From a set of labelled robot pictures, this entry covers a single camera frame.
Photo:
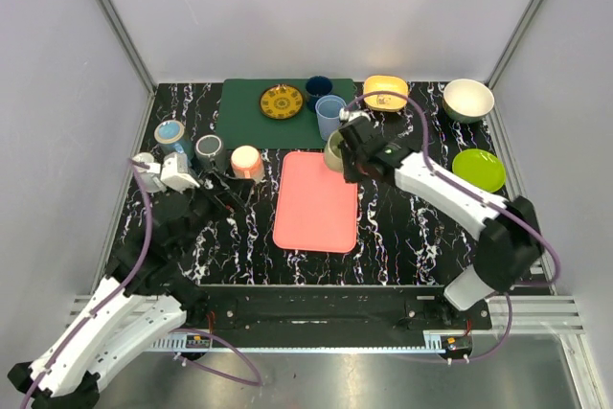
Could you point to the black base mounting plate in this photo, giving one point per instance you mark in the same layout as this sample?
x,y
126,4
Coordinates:
x,y
329,317

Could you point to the yellow square bowl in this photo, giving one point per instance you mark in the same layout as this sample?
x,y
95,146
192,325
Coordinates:
x,y
390,93

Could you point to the white round bowl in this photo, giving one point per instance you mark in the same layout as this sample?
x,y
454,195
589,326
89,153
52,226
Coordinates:
x,y
467,101

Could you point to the sage green mug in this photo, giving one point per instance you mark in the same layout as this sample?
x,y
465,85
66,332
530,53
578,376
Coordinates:
x,y
332,152

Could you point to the pink plastic tray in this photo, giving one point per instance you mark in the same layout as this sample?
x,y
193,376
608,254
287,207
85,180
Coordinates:
x,y
316,209

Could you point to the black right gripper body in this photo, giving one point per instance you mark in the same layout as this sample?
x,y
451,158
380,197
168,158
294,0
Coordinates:
x,y
353,170

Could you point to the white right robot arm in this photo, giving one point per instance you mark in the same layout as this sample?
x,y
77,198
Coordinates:
x,y
508,240

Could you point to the lime green plate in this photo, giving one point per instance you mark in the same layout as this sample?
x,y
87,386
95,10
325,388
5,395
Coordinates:
x,y
480,168

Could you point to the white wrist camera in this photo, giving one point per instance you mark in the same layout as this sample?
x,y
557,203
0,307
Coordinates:
x,y
347,116
176,174

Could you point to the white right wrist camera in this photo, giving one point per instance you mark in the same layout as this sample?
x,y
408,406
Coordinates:
x,y
347,116

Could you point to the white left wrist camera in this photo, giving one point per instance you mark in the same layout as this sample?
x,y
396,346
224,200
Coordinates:
x,y
176,174

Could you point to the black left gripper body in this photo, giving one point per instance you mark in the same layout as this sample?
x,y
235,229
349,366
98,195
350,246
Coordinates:
x,y
222,190

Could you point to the pink and white mug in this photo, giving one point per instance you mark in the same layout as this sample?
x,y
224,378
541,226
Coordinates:
x,y
246,163

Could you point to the light blue plastic cup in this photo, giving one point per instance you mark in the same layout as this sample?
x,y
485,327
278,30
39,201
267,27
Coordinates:
x,y
327,111

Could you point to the yellow patterned plate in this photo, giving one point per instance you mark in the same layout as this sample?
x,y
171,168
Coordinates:
x,y
281,102

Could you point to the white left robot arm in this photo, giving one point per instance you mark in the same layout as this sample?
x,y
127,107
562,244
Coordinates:
x,y
142,297

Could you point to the white grey mug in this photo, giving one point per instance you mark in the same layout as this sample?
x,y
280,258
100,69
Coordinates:
x,y
149,171

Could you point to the dark grey mug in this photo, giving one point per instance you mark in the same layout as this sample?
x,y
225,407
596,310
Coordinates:
x,y
211,153

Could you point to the dark blue cup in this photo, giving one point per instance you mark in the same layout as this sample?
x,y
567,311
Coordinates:
x,y
316,88

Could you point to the light blue glazed mug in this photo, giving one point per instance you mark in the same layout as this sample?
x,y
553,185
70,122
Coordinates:
x,y
171,136

